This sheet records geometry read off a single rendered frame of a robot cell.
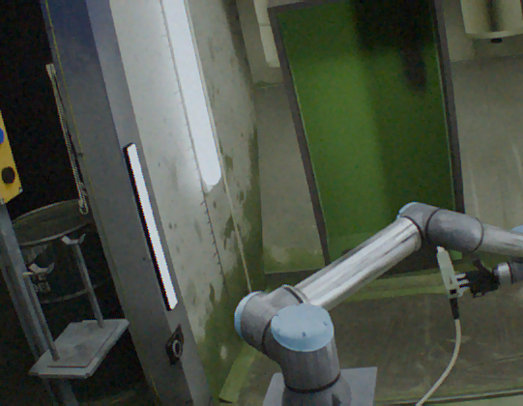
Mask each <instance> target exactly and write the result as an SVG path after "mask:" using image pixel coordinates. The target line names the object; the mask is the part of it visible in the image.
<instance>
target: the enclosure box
mask: <svg viewBox="0 0 523 406"><path fill-rule="evenodd" d="M266 9H267V14H268V17H269V21H270V24H271V29H272V32H273V37H274V41H275V45H276V51H277V56H278V60H279V63H280V67H281V72H282V76H283V80H284V84H285V89H286V93H287V98H288V100H289V105H290V109H291V114H292V118H293V123H294V127H295V132H296V135H297V139H298V143H299V148H300V152H301V156H302V161H303V165H304V170H305V177H306V181H307V186H308V190H309V195H310V199H311V204H312V208H313V213H314V216H315V221H316V225H317V230H318V234H319V239H320V243H321V248H322V251H323V255H324V259H325V263H326V267H327V266H329V264H331V263H332V262H334V261H335V260H336V259H338V258H339V257H341V256H342V255H344V254H345V253H347V252H349V251H350V250H352V249H353V248H355V247H357V246H359V245H360V244H362V243H363V242H365V241H366V240H368V239H369V238H370V237H372V236H373V235H375V234H376V233H378V232H380V231H381V230H383V229H384V228H386V227H387V226H389V225H390V224H391V223H393V222H394V221H396V220H397V216H399V215H400V211H401V210H402V209H403V208H404V207H405V206H406V205H408V204H410V203H423V204H426V205H428V206H432V207H436V208H439V209H443V210H447V211H451V212H458V213H461V214H465V206H464V193H463V183H462V171H461V159H460V148H459V136H458V125H457V118H456V114H455V103H454V92H453V84H452V80H451V69H450V57H449V48H448V38H447V36H446V26H445V19H444V16H443V5H442V0H269V1H268V5H267V8H266ZM438 252H439V251H438V248H437V247H436V246H434V245H432V244H425V245H424V246H422V247H420V248H419V249H417V250H414V251H413V252H412V253H411V254H409V255H408V256H406V257H405V258H403V259H402V260H400V261H399V262H397V264H395V265H394V266H392V267H391V268H389V269H388V270H386V271H385V272H384V273H382V274H381V275H379V276H377V277H380V276H393V275H400V274H407V273H412V272H416V271H419V270H426V269H432V268H439V266H440V264H439V261H438V258H437V253H438Z"/></svg>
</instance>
